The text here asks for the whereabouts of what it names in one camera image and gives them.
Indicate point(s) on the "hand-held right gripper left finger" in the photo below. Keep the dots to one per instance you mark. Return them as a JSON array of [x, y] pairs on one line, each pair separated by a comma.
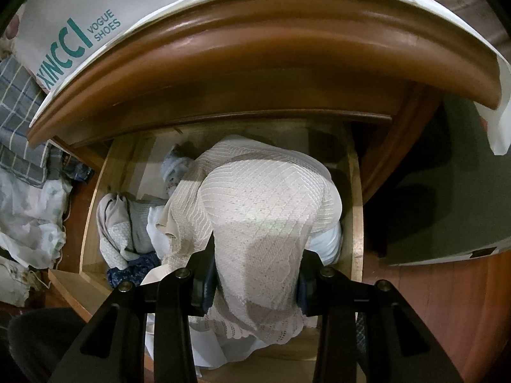
[[202, 287]]

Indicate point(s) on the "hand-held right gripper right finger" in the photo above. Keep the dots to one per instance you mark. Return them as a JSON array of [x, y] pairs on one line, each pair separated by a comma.
[[305, 287]]

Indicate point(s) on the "navy floral underwear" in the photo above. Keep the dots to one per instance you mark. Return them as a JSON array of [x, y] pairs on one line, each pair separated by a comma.
[[131, 271]]

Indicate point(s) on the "light wooden drawer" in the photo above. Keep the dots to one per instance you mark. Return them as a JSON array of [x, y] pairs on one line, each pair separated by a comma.
[[353, 207]]

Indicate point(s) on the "cream knitted sweater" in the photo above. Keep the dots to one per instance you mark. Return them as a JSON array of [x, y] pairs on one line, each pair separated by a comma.
[[255, 207]]

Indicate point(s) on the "white underwear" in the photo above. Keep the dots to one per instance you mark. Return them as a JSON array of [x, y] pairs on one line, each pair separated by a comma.
[[329, 243]]

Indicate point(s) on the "grey lace underwear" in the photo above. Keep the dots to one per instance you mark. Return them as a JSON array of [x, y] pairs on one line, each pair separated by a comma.
[[119, 227]]

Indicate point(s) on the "white drawer liner paper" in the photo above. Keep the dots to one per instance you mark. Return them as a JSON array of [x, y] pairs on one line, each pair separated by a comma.
[[153, 167]]

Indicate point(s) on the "white rolled socks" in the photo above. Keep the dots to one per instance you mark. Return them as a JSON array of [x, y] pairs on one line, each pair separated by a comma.
[[175, 165]]

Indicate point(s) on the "person's dark trouser leg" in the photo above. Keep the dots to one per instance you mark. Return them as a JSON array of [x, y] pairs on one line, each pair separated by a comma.
[[44, 347]]

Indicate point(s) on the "blue printed packet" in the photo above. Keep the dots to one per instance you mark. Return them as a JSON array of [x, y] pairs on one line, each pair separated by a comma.
[[78, 169]]

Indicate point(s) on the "white floral sheer cloth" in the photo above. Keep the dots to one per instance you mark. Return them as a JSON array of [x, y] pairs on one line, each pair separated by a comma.
[[32, 215]]

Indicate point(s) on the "brown wooden nightstand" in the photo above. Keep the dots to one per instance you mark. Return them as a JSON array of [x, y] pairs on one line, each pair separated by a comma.
[[259, 56]]

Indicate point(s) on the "grey plaid cloth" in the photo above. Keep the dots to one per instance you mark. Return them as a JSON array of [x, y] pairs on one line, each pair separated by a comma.
[[20, 127]]

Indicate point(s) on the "white shoe box teal print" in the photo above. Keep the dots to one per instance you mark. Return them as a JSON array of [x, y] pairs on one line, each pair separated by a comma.
[[72, 20]]

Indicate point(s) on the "white dotted tablecloth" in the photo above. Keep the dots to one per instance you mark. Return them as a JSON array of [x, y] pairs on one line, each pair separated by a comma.
[[459, 20]]

